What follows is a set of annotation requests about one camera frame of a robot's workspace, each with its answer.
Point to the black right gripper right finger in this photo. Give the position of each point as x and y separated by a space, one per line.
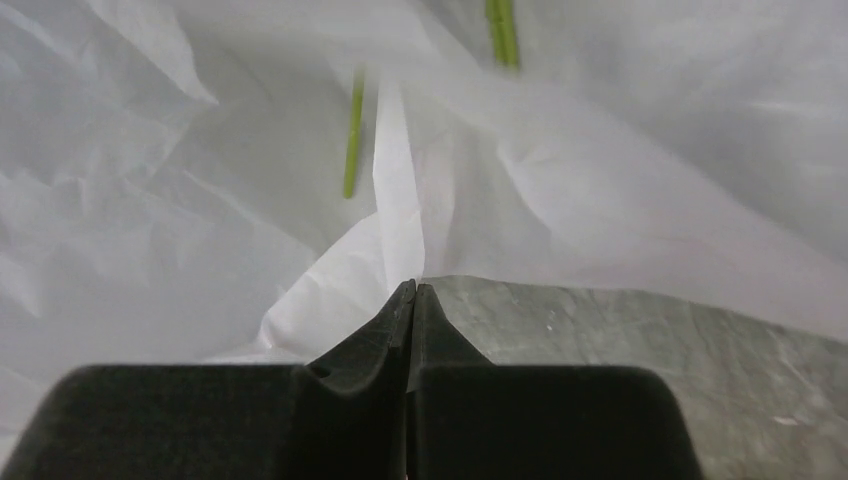
469 418

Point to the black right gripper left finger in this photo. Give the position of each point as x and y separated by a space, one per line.
340 416

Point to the white wrapping paper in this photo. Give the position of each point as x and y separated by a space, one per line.
661 183

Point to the pink flower bouquet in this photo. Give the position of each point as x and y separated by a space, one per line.
506 52

